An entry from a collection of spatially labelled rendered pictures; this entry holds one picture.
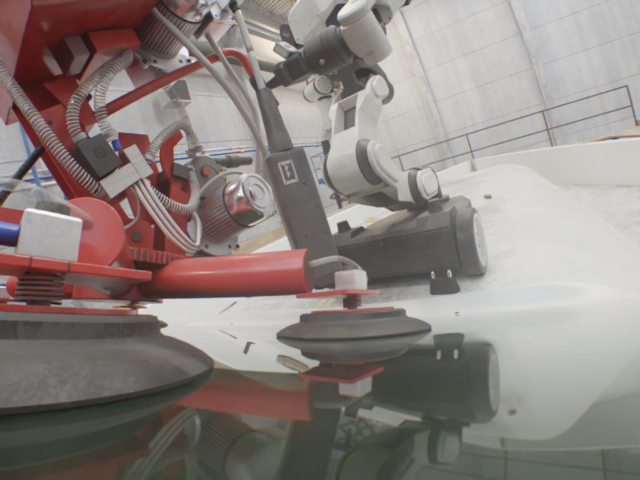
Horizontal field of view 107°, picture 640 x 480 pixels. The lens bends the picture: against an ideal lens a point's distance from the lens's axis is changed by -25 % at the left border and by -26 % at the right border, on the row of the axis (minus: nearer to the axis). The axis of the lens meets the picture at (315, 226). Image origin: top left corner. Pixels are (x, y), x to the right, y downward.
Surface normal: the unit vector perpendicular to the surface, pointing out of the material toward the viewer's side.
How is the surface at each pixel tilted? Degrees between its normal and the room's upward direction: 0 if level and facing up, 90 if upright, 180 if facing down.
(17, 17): 110
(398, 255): 90
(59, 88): 90
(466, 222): 43
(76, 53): 90
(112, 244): 80
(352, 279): 64
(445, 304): 38
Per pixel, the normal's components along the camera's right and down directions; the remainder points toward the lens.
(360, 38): -0.17, 0.83
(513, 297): -0.57, -0.55
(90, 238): 0.49, -0.26
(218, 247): 0.79, -0.36
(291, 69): -0.40, 0.52
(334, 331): -0.18, -0.96
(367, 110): 0.69, 0.24
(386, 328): 0.11, -0.97
